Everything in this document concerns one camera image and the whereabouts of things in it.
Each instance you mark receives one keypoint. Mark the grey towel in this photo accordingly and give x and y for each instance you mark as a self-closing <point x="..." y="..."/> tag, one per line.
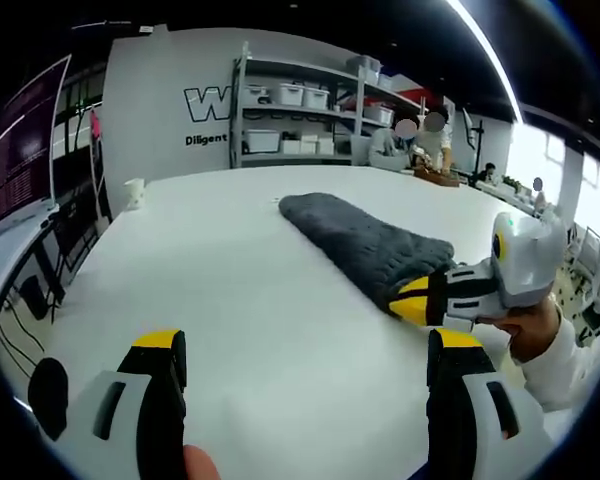
<point x="360" y="240"/>

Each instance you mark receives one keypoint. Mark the person's right hand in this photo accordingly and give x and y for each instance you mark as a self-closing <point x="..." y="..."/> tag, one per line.
<point x="535" y="330"/>

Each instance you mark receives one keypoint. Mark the person's left hand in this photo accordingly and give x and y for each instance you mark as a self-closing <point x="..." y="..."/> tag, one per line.
<point x="202" y="465"/>

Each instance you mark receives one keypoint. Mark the black round object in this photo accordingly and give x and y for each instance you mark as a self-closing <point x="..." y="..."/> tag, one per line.
<point x="49" y="395"/>

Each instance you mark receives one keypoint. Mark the wooden tray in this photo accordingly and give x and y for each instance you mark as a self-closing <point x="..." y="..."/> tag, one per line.
<point x="435" y="177"/>

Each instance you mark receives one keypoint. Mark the black stand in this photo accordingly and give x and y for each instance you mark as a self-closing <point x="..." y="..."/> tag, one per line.
<point x="475" y="135"/>

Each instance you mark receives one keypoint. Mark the black box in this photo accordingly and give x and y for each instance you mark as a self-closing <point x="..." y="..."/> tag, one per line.
<point x="34" y="297"/>

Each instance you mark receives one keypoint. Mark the black metal rack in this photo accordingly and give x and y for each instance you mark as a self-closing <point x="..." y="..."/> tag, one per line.
<point x="77" y="235"/>

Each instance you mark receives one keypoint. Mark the white computer desk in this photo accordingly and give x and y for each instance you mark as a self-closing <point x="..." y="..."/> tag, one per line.
<point x="10" y="245"/>

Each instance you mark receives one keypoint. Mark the ceiling light strip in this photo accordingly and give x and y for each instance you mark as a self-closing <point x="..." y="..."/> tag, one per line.
<point x="490" y="55"/>

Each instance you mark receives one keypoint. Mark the white paper cup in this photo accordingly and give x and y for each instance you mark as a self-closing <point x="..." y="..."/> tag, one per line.
<point x="136" y="192"/>

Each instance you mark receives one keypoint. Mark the rows of white storage boxes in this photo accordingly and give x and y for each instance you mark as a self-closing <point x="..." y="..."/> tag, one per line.
<point x="300" y="95"/>

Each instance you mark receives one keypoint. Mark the grey metal shelving unit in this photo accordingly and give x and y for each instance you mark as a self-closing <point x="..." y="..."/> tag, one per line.
<point x="237" y="110"/>

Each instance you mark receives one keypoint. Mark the large computer monitor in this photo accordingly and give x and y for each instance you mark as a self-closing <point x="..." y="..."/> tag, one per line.
<point x="25" y="145"/>

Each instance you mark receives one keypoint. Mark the pink cloth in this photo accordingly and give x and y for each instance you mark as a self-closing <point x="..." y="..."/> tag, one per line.
<point x="96" y="125"/>

